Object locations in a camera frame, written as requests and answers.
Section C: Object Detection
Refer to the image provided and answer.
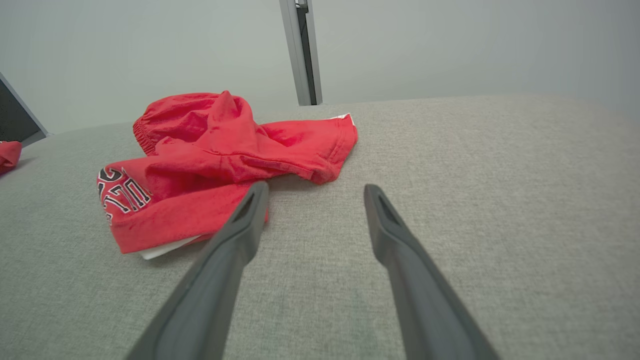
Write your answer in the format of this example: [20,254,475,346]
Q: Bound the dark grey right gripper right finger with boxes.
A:
[363,183,501,360]

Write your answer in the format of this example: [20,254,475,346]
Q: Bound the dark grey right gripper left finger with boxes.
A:
[125,181,270,360]

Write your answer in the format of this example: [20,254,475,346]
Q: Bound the red Bulls basketball jersey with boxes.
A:
[96,90,359,261]

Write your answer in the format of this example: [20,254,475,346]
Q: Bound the red shorts with white waistband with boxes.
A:
[0,141,23,176]

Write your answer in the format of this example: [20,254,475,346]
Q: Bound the grey partition post with cylinder feet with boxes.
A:
[279,0,323,107]

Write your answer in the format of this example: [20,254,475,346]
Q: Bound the dark panel with grey frame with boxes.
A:
[0,72,49,147]

